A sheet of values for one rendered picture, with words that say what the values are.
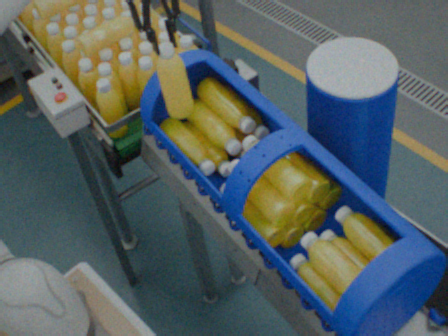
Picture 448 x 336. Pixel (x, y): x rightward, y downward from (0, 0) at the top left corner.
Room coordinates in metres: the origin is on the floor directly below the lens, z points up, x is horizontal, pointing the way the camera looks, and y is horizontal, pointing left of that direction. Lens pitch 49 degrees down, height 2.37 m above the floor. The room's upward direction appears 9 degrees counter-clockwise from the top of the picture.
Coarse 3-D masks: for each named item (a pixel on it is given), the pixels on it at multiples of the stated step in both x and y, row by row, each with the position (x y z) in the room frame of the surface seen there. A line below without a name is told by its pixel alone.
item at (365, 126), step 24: (312, 96) 1.43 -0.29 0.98; (384, 96) 1.35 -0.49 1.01; (312, 120) 1.44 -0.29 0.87; (336, 120) 1.36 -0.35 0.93; (360, 120) 1.34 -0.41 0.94; (384, 120) 1.36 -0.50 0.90; (336, 144) 1.36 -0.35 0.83; (360, 144) 1.34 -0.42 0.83; (384, 144) 1.37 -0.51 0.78; (360, 168) 1.34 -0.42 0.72; (384, 168) 1.38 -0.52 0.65; (384, 192) 1.40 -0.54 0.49
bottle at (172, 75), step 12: (168, 60) 1.26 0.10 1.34; (180, 60) 1.27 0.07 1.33; (168, 72) 1.24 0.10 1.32; (180, 72) 1.25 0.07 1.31; (168, 84) 1.24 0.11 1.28; (180, 84) 1.24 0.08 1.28; (168, 96) 1.24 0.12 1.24; (180, 96) 1.24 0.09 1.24; (168, 108) 1.24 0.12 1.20; (180, 108) 1.23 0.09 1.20; (192, 108) 1.25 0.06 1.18
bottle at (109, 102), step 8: (112, 88) 1.50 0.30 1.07; (96, 96) 1.50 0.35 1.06; (104, 96) 1.48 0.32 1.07; (112, 96) 1.48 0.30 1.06; (104, 104) 1.47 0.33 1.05; (112, 104) 1.47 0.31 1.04; (120, 104) 1.49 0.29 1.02; (104, 112) 1.47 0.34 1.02; (112, 112) 1.47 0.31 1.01; (120, 112) 1.48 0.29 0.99; (104, 120) 1.48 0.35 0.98; (112, 120) 1.47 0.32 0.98; (120, 128) 1.47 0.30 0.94; (128, 128) 1.50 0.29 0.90; (112, 136) 1.47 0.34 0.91; (120, 136) 1.47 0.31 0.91
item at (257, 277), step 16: (144, 144) 1.43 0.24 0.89; (144, 160) 1.43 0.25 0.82; (160, 160) 1.35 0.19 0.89; (160, 176) 1.33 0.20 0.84; (176, 176) 1.27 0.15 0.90; (176, 192) 1.25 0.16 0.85; (192, 208) 1.18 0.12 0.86; (208, 224) 1.11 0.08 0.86; (224, 240) 1.04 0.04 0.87; (240, 256) 0.98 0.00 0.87; (256, 272) 0.92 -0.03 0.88; (272, 288) 0.86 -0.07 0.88; (272, 304) 0.84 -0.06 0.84; (288, 304) 0.80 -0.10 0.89; (288, 320) 0.78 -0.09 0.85; (304, 320) 0.75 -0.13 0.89; (416, 320) 0.68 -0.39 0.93
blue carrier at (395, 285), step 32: (192, 64) 1.37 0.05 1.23; (224, 64) 1.39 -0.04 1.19; (160, 96) 1.37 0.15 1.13; (192, 96) 1.42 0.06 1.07; (256, 96) 1.23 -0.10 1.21; (288, 128) 1.09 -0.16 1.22; (256, 160) 1.00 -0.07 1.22; (320, 160) 0.97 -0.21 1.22; (224, 192) 0.99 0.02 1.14; (352, 192) 0.98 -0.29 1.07; (384, 224) 0.88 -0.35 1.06; (288, 256) 0.89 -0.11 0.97; (384, 256) 0.69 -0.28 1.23; (416, 256) 0.67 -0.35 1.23; (352, 288) 0.65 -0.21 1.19; (384, 288) 0.62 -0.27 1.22; (416, 288) 0.67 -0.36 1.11; (352, 320) 0.60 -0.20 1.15; (384, 320) 0.62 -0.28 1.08
